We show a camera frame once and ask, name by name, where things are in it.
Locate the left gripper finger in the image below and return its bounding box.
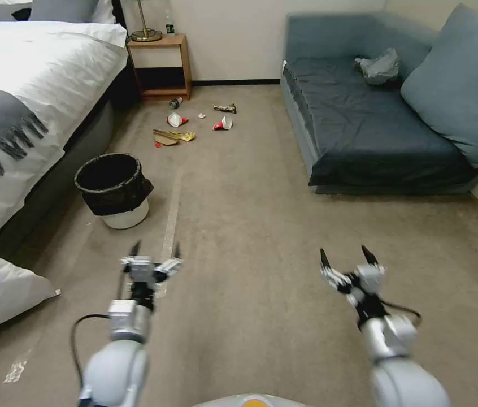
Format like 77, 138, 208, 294
120, 240, 143, 273
155, 242, 184, 282

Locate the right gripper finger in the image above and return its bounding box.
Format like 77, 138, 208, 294
319, 247, 353, 294
360, 244, 387, 273

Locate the white round trash can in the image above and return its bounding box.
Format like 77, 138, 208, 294
101, 196, 150, 230

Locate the black trash bag liner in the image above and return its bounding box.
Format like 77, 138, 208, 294
73, 153, 155, 217

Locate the dark grey bed base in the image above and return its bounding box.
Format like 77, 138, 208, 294
0, 63, 141, 257

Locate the torn brown cardboard piece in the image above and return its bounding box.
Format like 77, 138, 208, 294
152, 128, 180, 148

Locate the blue fabric sofa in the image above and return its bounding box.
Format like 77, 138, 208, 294
280, 11, 478, 196

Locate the crushed white red paper cup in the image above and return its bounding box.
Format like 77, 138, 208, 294
166, 111, 189, 128

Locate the white robot front shell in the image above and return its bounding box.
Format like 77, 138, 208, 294
195, 393, 308, 407

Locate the large blue sofa cushion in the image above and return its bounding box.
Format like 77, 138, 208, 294
399, 3, 478, 170

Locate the crumpled grey plastic bag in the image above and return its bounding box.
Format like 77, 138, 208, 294
353, 47, 401, 86

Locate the wooden nightstand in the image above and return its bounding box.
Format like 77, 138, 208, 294
125, 33, 193, 103

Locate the white bed duvet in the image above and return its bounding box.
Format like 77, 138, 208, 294
0, 20, 129, 252

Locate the brass table lamp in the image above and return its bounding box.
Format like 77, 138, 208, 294
130, 0, 164, 43

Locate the grey bed pillow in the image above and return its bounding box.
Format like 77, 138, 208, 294
28, 0, 101, 24

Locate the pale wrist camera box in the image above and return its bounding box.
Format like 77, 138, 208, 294
130, 259, 155, 283
355, 263, 386, 294

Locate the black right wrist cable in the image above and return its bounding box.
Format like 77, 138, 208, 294
379, 298, 421, 328

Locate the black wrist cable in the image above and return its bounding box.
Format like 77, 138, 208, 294
379, 298, 421, 328
71, 313, 111, 393

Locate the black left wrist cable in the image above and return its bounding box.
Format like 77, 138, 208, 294
71, 313, 111, 393

